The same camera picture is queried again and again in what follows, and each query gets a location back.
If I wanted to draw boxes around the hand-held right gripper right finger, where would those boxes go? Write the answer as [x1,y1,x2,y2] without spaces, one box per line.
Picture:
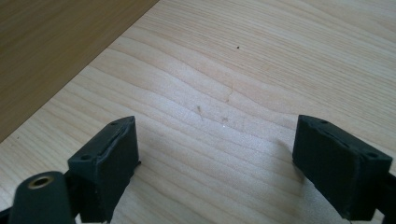
[291,114,394,221]

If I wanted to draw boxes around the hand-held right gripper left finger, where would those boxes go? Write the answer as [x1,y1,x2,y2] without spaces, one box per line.
[67,115,142,224]

